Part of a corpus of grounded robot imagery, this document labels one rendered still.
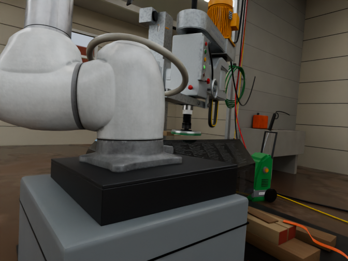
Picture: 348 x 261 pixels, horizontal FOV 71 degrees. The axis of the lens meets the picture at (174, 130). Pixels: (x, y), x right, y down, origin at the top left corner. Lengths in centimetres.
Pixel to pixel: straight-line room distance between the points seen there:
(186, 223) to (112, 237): 14
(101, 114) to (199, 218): 28
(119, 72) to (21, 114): 22
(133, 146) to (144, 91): 12
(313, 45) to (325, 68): 65
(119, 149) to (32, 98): 20
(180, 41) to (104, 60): 126
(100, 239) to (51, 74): 34
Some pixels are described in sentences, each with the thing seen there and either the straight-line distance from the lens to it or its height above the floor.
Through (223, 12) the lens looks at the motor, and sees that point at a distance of 250.
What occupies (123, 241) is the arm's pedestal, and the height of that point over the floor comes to 79.
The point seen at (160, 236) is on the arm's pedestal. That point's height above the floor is 77.
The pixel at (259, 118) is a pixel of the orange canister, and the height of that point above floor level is 106.
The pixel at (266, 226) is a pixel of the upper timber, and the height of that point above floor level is 21.
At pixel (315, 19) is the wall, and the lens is 698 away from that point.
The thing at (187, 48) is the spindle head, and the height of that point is 144.
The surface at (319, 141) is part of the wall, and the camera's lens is 643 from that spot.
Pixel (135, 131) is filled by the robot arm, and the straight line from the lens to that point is 51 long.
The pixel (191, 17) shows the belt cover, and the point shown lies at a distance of 177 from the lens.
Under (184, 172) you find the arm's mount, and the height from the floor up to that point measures 87.
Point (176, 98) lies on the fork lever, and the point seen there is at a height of 109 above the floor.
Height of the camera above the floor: 97
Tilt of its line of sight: 3 degrees down
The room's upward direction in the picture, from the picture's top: 4 degrees clockwise
